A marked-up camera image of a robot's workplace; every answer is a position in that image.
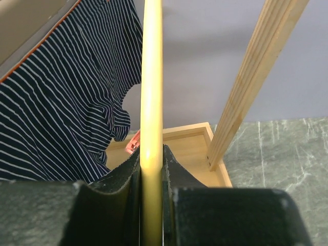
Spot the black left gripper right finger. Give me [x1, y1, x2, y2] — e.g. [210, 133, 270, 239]
[162, 146, 312, 245]

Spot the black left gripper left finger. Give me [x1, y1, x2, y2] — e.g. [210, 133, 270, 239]
[1, 152, 140, 245]

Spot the pink clothes peg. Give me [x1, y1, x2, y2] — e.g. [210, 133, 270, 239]
[125, 130, 140, 154]

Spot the yellow wavy clip hanger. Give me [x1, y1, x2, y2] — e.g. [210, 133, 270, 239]
[140, 1, 163, 245]

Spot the navy striped boxer underwear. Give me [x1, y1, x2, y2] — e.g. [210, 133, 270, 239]
[1, 1, 142, 183]

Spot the wooden clothes rack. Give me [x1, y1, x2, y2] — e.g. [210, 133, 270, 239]
[105, 0, 311, 188]

